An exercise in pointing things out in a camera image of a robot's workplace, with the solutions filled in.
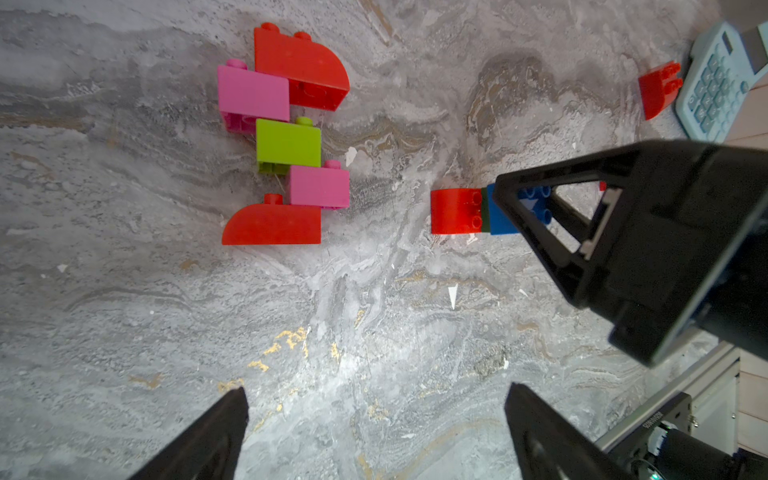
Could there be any light blue calculator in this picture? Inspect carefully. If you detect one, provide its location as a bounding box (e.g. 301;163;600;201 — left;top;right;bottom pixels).
675;21;767;143

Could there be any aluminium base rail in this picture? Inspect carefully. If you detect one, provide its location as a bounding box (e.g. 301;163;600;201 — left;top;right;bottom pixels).
596;342;741;453

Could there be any pink lego brick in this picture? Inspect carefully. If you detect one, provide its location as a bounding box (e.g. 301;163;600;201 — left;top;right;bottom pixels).
288;160;350;210
217;59;290;134

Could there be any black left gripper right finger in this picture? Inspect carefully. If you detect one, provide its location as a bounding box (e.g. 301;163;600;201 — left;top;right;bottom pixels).
504;383;632;480

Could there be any red lego brick front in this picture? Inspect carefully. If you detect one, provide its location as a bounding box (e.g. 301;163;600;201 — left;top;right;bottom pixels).
430;188;483;235

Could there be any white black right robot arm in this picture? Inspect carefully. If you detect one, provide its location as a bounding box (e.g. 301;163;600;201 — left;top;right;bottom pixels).
492;140;767;367

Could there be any lime green lego brick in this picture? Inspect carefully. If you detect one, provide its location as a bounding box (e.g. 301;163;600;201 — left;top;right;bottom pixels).
256;117;322;175

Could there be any dark green lego brick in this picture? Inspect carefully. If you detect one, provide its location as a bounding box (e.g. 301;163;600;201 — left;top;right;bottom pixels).
481;188;491;233

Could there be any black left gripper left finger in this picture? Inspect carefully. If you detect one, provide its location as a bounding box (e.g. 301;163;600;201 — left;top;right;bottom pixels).
131;387;249;480

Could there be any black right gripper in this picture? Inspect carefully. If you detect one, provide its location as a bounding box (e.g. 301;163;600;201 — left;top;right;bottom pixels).
492;140;767;366

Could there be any blue lego brick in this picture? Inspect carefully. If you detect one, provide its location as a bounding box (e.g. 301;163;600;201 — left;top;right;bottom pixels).
485;182;554;236

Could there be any red curved lego brick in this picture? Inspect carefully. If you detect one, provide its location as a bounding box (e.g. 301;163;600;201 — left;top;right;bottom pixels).
638;61;683;121
253;22;350;111

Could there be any red lego brick base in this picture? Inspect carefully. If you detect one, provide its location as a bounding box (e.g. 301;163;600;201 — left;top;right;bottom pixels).
222;194;322;245

